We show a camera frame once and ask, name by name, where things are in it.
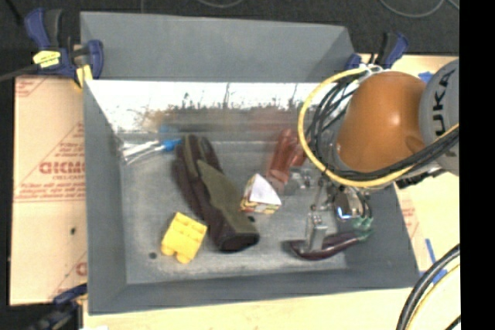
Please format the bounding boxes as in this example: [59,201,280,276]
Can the clear plastic bag blue item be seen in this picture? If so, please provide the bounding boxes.
[114,126,183,166]

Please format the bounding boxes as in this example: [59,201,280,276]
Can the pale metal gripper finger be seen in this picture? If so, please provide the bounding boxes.
[305,213,329,253]
[284,168,312,195]

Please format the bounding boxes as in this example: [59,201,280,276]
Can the maroon and olive glove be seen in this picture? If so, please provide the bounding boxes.
[171,133,261,253]

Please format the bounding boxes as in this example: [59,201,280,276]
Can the dark maroon curved object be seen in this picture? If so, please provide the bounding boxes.
[281,230,367,261]

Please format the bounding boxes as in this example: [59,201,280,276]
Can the white and multicolour pyramid packet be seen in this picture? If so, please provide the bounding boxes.
[239,172,283,216]

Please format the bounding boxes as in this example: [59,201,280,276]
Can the brown cardboard board red print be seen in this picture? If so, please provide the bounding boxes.
[9,74,88,306]

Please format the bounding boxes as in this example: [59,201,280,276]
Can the grey metal bin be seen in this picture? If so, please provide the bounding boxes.
[79,11,422,315]

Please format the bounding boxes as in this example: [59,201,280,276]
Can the yellow toy brick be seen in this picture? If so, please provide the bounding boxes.
[160,211,209,265]

